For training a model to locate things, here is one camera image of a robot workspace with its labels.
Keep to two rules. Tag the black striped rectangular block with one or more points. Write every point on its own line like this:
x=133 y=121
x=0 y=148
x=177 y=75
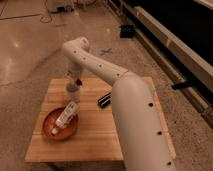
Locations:
x=104 y=101

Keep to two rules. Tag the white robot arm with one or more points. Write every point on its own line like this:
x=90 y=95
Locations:
x=142 y=139

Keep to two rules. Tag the wooden table board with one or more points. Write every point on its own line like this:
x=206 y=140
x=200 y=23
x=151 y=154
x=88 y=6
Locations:
x=96 y=137

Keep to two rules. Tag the black box on floor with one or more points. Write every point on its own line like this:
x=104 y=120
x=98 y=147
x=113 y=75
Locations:
x=127 y=31

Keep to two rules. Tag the red-brown round plate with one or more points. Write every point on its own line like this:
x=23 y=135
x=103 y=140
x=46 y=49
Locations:
x=49 y=124

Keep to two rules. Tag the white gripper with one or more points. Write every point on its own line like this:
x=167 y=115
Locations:
x=74 y=74

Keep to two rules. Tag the white tube on plate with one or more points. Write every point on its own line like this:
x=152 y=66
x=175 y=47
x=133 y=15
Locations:
x=65 y=117

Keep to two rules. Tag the translucent ceramic cup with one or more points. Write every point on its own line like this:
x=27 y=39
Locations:
x=73 y=92

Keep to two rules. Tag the small dark red pepper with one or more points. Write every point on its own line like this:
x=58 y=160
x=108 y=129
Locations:
x=78 y=82

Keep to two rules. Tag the black clamp on rail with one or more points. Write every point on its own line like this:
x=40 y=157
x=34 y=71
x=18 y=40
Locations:
x=182 y=85

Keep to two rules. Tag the long grey floor rail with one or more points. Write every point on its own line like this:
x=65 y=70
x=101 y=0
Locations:
x=181 y=35

